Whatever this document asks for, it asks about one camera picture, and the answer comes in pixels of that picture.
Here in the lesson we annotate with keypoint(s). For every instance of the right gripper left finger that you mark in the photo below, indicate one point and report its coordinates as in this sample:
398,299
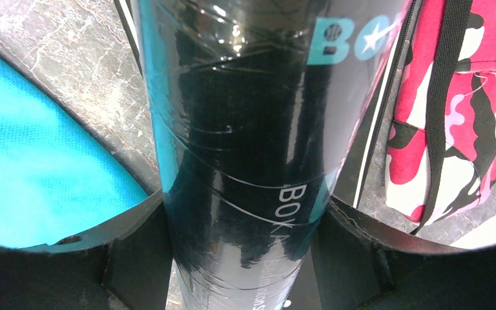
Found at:
122,263

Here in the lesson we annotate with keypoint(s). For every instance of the pink camouflage bag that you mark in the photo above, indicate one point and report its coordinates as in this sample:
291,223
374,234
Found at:
441,151

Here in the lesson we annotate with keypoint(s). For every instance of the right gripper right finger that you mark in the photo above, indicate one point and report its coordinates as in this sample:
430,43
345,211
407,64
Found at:
362,263

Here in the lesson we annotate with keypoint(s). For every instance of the black shuttlecock tube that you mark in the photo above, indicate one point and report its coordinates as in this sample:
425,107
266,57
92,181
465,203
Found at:
237,246

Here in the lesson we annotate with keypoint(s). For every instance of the black racket cover bag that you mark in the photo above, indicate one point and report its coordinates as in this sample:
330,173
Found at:
372,141

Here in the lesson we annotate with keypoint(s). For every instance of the teal folded cloth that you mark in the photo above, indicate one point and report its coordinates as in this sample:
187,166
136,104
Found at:
56,180

